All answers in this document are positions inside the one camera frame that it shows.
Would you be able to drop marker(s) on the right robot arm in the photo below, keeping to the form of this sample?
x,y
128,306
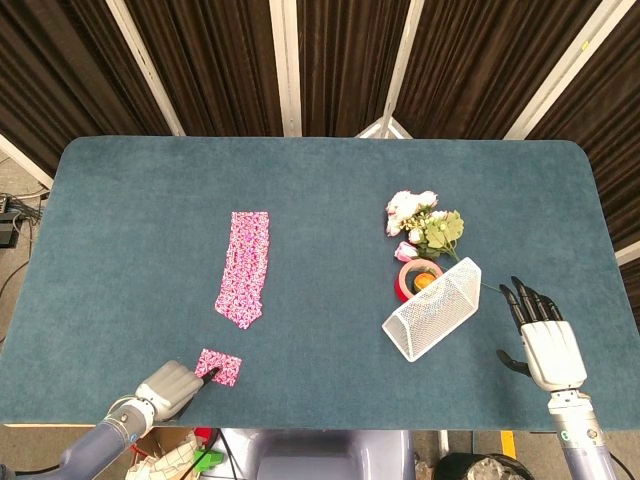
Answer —
x,y
580,435

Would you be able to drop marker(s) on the cardboard box with paper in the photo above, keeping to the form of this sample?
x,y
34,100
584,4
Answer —
x,y
160,455

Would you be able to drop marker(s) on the small orange object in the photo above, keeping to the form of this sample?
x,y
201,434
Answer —
x,y
424,281

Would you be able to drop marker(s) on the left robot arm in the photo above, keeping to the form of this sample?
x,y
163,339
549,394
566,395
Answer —
x,y
107,435

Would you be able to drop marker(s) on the black trash bin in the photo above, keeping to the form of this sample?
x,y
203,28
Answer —
x,y
480,467

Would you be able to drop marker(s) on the green plastic object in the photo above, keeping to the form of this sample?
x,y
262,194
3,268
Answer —
x,y
210,460

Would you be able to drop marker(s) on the yellow floor tape strip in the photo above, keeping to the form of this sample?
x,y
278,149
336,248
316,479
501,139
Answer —
x,y
507,442

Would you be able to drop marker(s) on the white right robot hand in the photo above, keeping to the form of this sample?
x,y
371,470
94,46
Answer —
x,y
550,350

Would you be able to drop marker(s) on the black power strip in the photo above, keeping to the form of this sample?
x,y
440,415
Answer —
x,y
7,222

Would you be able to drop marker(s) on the pink patterned card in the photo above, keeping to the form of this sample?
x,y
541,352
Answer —
x,y
222,367

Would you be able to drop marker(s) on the dark brown curtain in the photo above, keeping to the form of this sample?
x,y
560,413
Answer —
x,y
225,50

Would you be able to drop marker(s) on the teal felt table cover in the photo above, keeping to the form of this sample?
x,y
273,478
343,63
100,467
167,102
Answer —
x,y
320,175

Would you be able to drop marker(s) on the lavender robot base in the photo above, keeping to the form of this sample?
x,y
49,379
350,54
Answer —
x,y
330,455

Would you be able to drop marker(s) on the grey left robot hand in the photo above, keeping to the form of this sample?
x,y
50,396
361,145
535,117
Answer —
x,y
167,387

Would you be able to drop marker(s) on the artificial pink flower bouquet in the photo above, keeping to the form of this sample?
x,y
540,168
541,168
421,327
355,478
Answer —
x,y
430,225

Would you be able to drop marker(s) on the white frame post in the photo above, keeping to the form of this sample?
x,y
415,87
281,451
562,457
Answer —
x,y
560,70
145,65
287,65
402,60
25,160

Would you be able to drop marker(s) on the red tape roll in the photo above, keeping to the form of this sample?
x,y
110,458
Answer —
x,y
402,285

